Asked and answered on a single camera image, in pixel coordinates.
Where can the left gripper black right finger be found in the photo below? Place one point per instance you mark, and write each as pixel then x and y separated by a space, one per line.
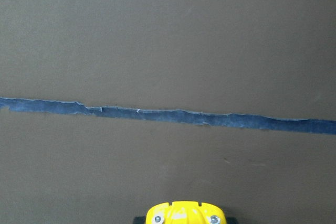
pixel 231 220

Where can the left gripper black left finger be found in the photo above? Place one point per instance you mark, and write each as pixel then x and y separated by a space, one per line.
pixel 139 220

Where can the yellow beetle toy car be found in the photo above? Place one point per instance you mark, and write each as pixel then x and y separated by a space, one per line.
pixel 185 212

